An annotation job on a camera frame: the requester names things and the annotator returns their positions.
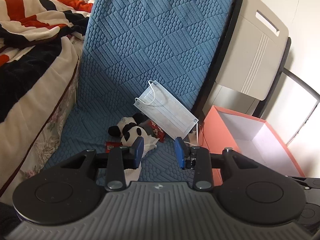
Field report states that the panda plush toy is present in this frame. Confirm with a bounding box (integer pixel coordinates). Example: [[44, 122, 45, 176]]
[[107, 112, 161, 181]]

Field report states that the small red packet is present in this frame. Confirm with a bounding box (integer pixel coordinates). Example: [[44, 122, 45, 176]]
[[105, 141, 122, 153]]

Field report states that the pink cardboard box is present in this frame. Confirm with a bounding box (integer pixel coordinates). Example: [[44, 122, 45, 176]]
[[199, 106, 305, 177]]

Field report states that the red printed packet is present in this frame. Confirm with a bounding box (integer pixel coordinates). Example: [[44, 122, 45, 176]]
[[147, 120, 166, 143]]

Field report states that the white blue face mask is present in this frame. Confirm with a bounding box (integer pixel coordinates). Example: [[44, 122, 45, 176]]
[[134, 80, 199, 139]]

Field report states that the floral beige cushion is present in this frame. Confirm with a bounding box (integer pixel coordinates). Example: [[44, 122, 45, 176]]
[[1, 35, 83, 204]]

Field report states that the beige plastic folding stool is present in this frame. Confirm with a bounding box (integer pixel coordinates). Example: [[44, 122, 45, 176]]
[[202, 0, 290, 117]]

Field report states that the blue quilted sofa cover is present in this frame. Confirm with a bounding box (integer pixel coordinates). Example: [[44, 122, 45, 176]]
[[45, 0, 233, 168]]

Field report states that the striped beige black red blanket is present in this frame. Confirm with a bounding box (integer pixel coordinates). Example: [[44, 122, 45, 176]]
[[1, 0, 94, 184]]

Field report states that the black sofa frame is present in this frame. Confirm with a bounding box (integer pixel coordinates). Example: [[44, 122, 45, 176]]
[[192, 0, 319, 121]]

